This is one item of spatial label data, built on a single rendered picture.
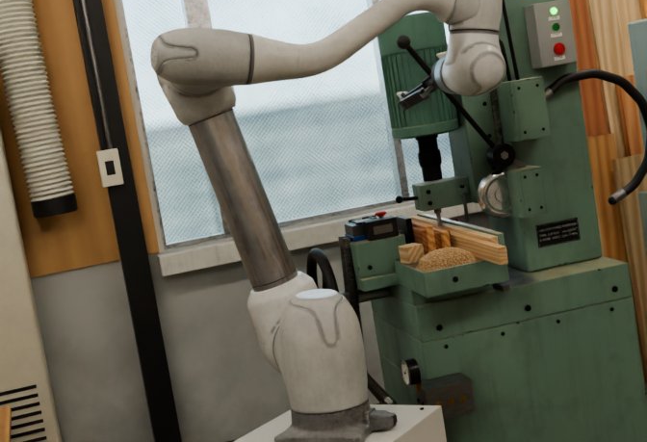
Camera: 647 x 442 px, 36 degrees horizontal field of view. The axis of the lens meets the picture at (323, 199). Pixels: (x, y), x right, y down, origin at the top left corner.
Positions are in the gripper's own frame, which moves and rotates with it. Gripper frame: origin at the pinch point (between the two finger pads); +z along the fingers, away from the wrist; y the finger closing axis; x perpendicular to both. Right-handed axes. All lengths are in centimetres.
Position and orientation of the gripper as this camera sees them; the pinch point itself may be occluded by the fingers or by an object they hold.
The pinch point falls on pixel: (422, 77)
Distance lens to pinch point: 241.4
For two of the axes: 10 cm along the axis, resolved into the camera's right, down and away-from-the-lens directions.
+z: -2.2, -0.7, 9.7
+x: -6.7, -7.1, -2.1
